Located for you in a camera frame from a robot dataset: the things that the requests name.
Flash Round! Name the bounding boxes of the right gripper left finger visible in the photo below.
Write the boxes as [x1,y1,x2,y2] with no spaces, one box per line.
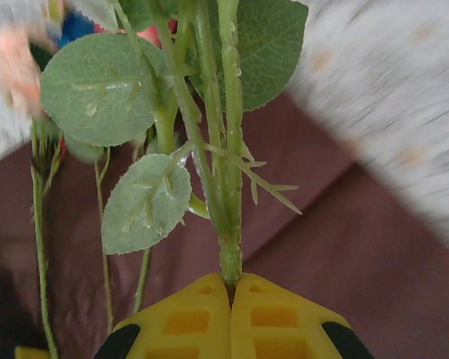
[97,272,233,359]

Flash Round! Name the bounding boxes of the dark blue fake rose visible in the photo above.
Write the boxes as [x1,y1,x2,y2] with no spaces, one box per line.
[40,10,240,233]

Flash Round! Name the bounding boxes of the peach fake flower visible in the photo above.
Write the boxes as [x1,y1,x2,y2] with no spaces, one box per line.
[0,25,153,359]

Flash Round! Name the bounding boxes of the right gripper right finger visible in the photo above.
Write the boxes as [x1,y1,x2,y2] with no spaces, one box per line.
[230,272,375,359]

